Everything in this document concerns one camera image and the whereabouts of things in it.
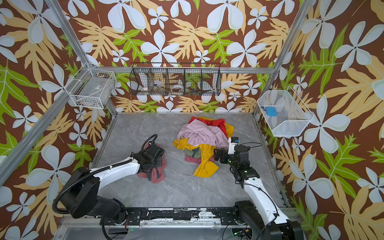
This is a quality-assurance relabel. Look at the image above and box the maroon printed t-shirt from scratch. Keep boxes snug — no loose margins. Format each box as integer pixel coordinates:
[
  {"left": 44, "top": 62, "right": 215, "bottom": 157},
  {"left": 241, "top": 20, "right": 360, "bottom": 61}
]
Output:
[{"left": 137, "top": 142, "right": 167, "bottom": 184}]

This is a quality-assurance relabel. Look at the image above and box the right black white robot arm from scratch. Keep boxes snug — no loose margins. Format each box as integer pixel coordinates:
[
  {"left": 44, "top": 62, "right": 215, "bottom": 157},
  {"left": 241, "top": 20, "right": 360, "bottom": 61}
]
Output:
[{"left": 214, "top": 144, "right": 304, "bottom": 240}]

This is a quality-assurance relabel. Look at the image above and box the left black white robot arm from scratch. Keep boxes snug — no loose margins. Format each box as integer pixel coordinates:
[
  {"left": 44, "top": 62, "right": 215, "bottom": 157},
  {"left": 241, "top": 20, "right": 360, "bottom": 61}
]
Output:
[{"left": 52, "top": 134, "right": 166, "bottom": 225}]

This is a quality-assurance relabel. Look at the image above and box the yellow cloth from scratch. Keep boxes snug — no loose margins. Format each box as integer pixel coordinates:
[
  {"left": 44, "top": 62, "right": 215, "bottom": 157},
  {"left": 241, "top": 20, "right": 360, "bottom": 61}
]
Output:
[{"left": 173, "top": 121, "right": 235, "bottom": 178}]

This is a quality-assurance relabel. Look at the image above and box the olive green cloth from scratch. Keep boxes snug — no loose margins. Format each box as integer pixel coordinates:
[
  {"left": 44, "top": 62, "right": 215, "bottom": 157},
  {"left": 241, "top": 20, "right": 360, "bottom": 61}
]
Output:
[{"left": 185, "top": 148, "right": 201, "bottom": 159}]

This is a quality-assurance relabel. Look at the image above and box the red cloth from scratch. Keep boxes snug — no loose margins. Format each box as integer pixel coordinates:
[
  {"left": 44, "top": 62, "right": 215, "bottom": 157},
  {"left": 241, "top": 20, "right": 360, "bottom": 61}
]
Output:
[{"left": 189, "top": 117, "right": 228, "bottom": 137}]

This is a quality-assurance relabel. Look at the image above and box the light pink cloth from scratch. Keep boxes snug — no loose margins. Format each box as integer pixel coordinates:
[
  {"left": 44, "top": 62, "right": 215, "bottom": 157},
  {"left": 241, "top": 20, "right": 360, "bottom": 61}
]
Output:
[{"left": 177, "top": 119, "right": 229, "bottom": 149}]

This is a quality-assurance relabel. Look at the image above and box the blue object in basket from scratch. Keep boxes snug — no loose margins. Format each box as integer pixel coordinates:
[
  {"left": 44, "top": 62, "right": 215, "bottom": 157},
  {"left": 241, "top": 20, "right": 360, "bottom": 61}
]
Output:
[{"left": 264, "top": 107, "right": 278, "bottom": 117}]

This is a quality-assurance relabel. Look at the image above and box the white mesh basket right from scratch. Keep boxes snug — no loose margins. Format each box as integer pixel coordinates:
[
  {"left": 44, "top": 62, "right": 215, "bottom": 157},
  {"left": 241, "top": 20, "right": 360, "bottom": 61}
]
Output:
[{"left": 258, "top": 87, "right": 314, "bottom": 138}]

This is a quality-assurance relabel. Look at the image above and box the white bowl in basket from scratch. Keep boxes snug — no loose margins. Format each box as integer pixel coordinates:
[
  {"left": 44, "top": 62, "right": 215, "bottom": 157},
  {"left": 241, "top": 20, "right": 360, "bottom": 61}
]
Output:
[{"left": 171, "top": 84, "right": 184, "bottom": 93}]

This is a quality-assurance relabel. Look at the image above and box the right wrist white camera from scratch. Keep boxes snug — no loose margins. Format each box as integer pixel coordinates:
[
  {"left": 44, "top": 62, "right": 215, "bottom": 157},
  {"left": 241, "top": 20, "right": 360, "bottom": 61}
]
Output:
[{"left": 228, "top": 137, "right": 239, "bottom": 155}]

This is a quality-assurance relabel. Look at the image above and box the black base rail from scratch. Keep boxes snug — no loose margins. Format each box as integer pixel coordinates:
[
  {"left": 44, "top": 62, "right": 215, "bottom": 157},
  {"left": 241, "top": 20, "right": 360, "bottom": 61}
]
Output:
[{"left": 100, "top": 206, "right": 262, "bottom": 226}]

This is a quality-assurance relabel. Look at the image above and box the black wire basket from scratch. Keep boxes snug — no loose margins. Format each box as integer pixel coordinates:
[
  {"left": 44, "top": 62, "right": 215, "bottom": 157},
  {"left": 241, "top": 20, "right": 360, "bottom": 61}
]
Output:
[{"left": 128, "top": 62, "right": 222, "bottom": 96}]

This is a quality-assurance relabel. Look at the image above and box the white wire basket left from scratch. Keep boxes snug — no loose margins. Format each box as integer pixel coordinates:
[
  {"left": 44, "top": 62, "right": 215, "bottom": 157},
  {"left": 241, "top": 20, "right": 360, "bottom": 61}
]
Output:
[{"left": 66, "top": 64, "right": 117, "bottom": 109}]

